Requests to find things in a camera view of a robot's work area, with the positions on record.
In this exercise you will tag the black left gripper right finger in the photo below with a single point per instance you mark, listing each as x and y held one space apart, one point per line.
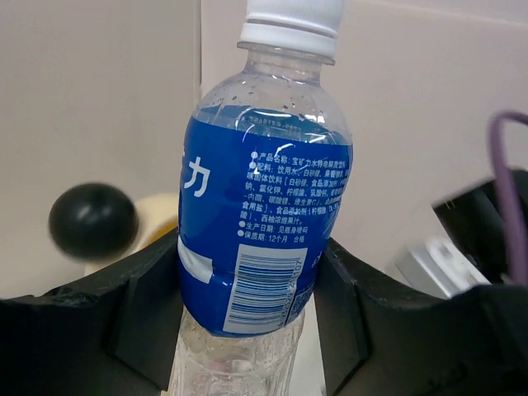
381 337

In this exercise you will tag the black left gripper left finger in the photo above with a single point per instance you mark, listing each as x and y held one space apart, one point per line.
113 332

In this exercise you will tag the blue label white cap bottle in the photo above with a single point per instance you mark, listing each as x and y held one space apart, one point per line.
266 159

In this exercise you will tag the cream bin with black ears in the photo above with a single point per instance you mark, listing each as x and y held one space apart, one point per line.
97 224

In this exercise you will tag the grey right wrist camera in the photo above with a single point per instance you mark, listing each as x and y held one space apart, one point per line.
436 267

